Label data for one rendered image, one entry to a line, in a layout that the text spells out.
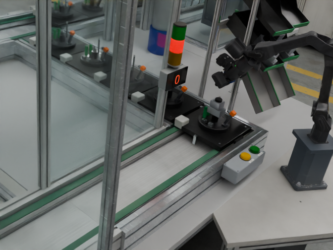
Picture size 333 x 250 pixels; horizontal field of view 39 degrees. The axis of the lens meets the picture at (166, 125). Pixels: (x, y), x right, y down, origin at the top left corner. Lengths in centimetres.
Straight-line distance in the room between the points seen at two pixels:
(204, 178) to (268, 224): 28
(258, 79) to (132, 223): 101
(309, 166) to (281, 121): 54
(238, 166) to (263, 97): 49
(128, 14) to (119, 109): 22
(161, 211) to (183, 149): 42
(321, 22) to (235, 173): 424
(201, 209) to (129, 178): 28
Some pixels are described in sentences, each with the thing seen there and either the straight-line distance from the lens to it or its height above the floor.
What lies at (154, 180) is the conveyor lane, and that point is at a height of 92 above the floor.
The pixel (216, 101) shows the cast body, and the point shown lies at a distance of 193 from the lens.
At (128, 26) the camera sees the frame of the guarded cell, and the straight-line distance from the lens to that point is 97.
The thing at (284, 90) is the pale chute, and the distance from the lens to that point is 233.
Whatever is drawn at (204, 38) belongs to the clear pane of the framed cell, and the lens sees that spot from 300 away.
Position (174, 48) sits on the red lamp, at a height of 133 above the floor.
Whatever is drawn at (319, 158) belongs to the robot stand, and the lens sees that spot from 190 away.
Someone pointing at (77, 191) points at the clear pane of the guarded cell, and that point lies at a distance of 111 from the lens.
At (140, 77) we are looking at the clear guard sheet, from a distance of 170.
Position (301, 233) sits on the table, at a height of 86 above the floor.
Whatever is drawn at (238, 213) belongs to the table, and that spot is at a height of 86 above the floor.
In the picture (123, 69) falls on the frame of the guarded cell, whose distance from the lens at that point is 100.
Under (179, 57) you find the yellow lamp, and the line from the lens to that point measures 174.
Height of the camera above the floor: 199
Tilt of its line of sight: 32 degrees down
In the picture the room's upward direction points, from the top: 9 degrees clockwise
